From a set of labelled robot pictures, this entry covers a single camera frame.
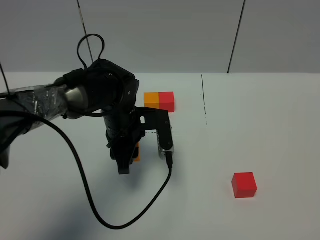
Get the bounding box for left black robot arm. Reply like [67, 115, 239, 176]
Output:
[0, 59, 142, 175]

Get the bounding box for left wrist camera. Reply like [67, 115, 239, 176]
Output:
[136, 107, 174, 167]

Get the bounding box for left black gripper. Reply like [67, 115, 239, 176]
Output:
[102, 106, 139, 175]

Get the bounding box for left black camera cable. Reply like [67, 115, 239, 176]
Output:
[0, 111, 174, 230]

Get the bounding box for template red cube block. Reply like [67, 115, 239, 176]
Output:
[159, 91, 175, 113]

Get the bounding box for template orange cube block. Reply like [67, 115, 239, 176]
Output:
[144, 92, 160, 109]

